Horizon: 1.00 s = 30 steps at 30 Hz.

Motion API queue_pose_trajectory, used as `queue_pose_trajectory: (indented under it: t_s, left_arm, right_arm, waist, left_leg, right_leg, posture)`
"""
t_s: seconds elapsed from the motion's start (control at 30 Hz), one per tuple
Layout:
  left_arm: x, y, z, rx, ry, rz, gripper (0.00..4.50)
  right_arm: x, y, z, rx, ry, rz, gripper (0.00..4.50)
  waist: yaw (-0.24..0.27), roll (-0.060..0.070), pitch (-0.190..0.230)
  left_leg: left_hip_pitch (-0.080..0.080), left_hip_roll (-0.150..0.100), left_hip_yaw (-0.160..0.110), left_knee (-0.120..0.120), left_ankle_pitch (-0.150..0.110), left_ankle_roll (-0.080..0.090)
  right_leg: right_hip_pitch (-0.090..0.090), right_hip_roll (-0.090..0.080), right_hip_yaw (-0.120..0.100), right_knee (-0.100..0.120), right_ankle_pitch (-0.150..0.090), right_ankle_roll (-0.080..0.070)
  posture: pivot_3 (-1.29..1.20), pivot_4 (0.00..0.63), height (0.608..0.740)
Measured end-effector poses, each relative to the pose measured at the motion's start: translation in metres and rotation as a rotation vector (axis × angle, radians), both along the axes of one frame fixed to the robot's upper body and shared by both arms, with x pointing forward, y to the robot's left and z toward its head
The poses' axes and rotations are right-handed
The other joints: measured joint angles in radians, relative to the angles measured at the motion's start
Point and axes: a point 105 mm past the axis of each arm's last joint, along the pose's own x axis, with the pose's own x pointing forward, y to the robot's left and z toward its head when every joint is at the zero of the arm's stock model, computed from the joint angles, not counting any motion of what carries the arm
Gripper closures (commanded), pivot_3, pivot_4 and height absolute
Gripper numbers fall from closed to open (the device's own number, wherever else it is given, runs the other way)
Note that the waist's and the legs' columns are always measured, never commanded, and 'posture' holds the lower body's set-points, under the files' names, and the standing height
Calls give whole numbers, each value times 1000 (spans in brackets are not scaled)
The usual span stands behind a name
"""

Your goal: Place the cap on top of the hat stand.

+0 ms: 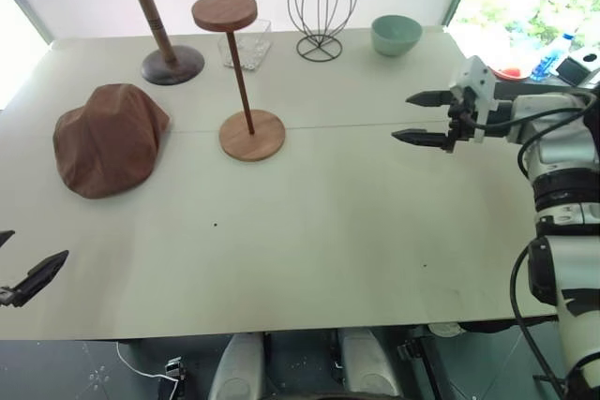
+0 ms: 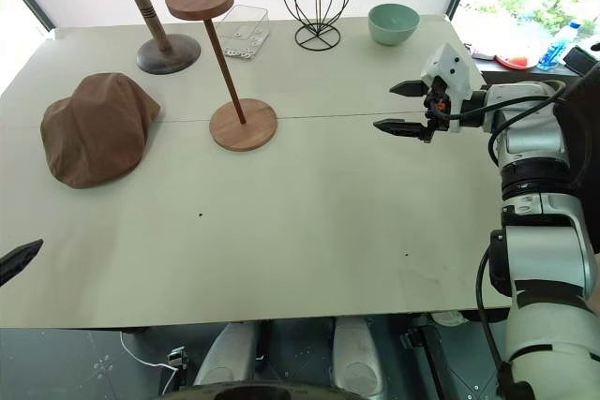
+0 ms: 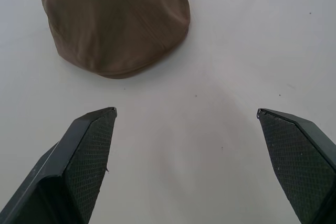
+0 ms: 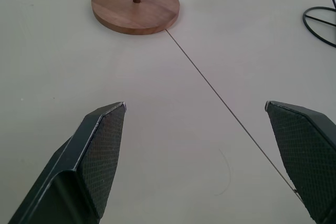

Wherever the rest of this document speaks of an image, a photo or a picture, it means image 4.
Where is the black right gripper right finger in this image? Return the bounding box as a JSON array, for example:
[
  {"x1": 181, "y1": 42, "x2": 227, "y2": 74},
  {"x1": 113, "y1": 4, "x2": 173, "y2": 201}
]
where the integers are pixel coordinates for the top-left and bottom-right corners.
[{"x1": 265, "y1": 100, "x2": 336, "y2": 224}]

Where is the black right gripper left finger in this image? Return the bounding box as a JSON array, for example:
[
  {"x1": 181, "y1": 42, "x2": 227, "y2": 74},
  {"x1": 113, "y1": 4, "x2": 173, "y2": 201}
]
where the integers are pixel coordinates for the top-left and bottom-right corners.
[{"x1": 7, "y1": 101, "x2": 127, "y2": 224}]

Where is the wooden round-base stand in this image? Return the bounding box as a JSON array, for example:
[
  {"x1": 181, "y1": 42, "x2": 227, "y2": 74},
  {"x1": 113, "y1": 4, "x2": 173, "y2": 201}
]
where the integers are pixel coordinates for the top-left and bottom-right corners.
[{"x1": 91, "y1": 0, "x2": 181, "y2": 36}]

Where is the black cable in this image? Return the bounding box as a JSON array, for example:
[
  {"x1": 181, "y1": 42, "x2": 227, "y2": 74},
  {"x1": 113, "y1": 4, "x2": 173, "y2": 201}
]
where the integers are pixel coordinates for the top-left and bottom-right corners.
[{"x1": 302, "y1": 0, "x2": 336, "y2": 48}]

